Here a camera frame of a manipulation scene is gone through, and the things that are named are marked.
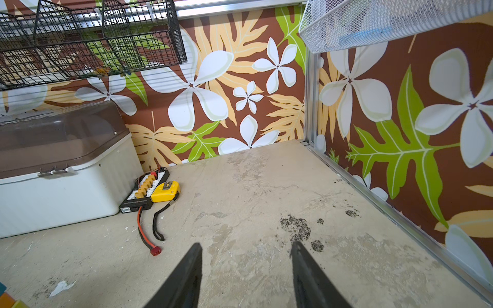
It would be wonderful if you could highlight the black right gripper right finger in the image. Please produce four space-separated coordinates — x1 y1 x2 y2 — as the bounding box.
290 241 351 307

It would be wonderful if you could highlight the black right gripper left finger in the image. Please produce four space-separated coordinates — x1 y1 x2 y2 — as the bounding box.
145 243 203 308

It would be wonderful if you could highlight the orange rectangular wood block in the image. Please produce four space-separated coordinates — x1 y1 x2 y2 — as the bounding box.
0 293 16 308

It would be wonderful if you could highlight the teal cube wood block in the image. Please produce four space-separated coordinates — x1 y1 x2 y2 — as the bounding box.
0 283 6 296

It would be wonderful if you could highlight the lime cube block front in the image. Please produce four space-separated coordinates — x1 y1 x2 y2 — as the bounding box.
12 300 29 308

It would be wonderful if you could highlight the yellow tape measure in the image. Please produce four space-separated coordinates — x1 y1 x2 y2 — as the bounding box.
151 181 181 203

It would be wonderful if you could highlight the white storage box brown lid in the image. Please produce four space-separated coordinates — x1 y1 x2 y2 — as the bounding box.
1 101 143 238

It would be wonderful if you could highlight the red black power cable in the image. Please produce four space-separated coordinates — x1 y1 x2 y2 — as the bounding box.
136 205 163 257

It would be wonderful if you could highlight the black wrist strap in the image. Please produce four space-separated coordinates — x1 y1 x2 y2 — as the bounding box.
151 194 181 242

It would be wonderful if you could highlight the aluminium frame post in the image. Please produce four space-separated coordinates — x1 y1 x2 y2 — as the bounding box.
304 49 320 147

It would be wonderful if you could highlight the white wire basket right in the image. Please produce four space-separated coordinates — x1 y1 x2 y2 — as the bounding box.
299 0 492 53

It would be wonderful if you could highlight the black wire wall basket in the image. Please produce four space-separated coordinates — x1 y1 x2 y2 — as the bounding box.
1 1 187 91

